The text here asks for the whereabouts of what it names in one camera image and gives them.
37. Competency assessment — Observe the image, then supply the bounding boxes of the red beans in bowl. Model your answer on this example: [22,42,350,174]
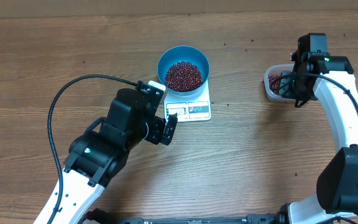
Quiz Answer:
[165,61,203,92]

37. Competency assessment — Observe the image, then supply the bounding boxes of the clear plastic container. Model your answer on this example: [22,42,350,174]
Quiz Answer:
[264,64,295,102]

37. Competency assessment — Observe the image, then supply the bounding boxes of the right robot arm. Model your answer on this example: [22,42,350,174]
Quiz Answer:
[264,33,358,223]

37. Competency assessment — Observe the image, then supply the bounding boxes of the white digital kitchen scale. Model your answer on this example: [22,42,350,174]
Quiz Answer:
[163,81,211,123]

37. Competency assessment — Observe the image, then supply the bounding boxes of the blue metal bowl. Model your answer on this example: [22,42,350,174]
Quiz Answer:
[157,45,210,90]

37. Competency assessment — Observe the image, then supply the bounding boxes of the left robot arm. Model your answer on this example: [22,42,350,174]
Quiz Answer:
[35,81,178,223]

